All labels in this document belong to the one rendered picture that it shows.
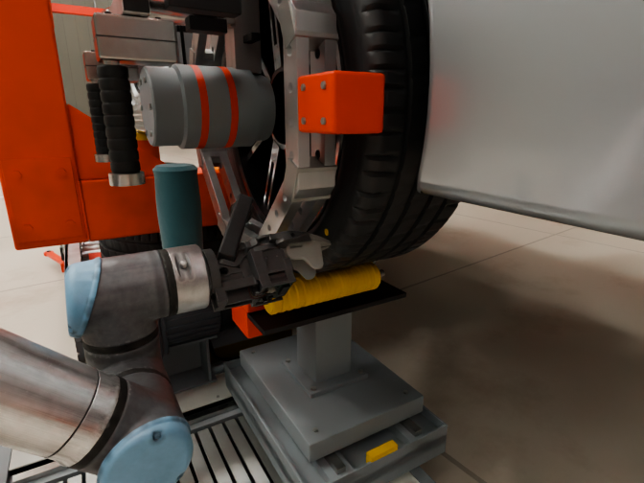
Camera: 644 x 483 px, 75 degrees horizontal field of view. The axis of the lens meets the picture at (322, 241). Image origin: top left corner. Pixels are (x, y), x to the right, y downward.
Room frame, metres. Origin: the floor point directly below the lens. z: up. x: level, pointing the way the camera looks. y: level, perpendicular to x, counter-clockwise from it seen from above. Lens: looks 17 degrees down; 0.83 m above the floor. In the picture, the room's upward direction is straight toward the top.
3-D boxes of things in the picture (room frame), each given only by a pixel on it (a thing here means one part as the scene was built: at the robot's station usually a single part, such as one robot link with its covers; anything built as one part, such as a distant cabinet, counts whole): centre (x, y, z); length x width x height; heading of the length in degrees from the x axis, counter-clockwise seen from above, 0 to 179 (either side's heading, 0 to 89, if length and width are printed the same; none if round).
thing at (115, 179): (0.56, 0.26, 0.83); 0.04 x 0.04 x 0.16
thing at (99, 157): (0.85, 0.43, 0.83); 0.04 x 0.04 x 0.16
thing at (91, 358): (0.48, 0.26, 0.51); 0.12 x 0.09 x 0.12; 31
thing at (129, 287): (0.49, 0.26, 0.62); 0.12 x 0.09 x 0.10; 120
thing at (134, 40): (0.57, 0.23, 0.93); 0.09 x 0.05 x 0.05; 120
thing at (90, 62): (0.86, 0.41, 0.93); 0.09 x 0.05 x 0.05; 120
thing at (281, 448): (0.91, 0.00, 0.13); 0.50 x 0.36 x 0.10; 30
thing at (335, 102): (0.55, -0.02, 0.85); 0.09 x 0.08 x 0.07; 30
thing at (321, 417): (0.91, 0.00, 0.32); 0.40 x 0.30 x 0.28; 30
